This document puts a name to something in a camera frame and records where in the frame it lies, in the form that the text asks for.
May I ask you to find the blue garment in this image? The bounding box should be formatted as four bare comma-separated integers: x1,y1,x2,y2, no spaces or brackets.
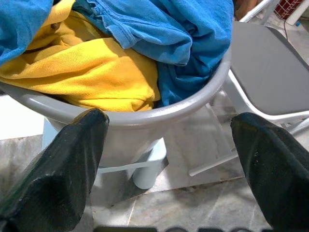
0,0,235,107

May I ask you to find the grey round laundry tub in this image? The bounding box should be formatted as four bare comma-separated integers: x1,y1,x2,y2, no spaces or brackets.
0,45,233,170

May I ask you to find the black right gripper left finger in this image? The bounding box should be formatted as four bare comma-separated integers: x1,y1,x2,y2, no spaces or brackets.
0,108,110,232

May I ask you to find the grey folding chair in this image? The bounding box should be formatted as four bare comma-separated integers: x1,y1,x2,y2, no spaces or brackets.
188,0,309,177

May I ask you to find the yellow garment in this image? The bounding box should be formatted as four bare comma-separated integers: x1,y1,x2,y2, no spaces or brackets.
0,0,162,113

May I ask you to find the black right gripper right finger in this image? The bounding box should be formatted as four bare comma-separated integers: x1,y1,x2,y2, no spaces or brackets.
230,112,309,232

